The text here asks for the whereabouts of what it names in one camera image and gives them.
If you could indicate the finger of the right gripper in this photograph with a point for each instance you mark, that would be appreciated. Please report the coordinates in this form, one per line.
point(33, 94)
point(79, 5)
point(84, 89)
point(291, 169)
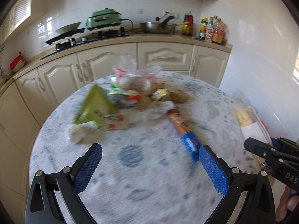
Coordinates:
point(267, 151)
point(285, 145)

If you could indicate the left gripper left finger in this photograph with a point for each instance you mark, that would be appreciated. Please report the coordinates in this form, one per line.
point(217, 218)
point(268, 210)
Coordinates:
point(42, 205)

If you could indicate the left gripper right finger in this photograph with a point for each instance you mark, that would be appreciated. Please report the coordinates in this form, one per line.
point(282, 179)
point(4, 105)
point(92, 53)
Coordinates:
point(258, 205)

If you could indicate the brown blue snack bar wrapper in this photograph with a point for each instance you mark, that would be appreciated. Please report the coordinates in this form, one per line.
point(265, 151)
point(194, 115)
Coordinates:
point(186, 133)

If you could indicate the clear plastic bag red print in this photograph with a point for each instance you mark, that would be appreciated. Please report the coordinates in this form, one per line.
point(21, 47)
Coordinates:
point(128, 77)

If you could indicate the cream lower kitchen cabinets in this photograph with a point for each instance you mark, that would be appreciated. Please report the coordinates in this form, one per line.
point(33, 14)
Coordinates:
point(32, 94)

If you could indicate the person's right hand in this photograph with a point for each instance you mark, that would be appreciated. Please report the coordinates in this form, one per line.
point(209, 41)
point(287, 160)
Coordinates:
point(287, 202)

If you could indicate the clear bag yellow contents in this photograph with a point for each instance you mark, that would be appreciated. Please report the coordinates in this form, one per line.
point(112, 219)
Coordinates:
point(248, 119)

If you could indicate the crumpled white tissue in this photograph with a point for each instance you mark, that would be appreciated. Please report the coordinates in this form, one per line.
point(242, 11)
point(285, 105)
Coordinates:
point(84, 133)

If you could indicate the brown round pastry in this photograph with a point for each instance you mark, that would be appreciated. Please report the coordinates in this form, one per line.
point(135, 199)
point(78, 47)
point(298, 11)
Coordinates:
point(179, 96)

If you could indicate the orange white snack packet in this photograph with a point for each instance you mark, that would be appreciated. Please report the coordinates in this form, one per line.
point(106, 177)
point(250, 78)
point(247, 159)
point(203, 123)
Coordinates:
point(116, 122)

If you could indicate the green triangular paper package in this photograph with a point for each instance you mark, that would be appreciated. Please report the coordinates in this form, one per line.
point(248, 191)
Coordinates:
point(95, 107)

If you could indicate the gold foil wrapper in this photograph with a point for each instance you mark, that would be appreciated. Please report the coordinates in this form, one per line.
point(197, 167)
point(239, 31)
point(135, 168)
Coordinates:
point(160, 94)

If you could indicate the cooking oil bottle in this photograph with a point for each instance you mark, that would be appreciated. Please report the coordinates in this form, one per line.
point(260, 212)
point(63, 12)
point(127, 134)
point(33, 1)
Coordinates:
point(218, 33)

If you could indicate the dark soy sauce bottle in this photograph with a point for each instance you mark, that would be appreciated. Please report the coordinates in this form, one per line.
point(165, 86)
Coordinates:
point(188, 26)

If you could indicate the red lidded bowl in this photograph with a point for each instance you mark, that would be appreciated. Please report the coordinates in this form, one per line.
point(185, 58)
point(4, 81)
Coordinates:
point(17, 63)

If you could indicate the black gas stove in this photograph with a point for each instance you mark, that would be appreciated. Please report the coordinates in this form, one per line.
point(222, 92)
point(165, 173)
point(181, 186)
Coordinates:
point(82, 36)

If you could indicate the flat grey pan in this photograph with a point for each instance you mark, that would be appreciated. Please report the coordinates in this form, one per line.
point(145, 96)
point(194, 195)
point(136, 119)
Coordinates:
point(65, 32)

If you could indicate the green electric grill pot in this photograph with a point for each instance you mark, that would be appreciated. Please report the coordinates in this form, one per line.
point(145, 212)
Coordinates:
point(103, 18)

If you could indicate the steel wok with handle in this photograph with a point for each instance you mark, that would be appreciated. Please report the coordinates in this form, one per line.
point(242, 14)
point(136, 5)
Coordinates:
point(158, 27)

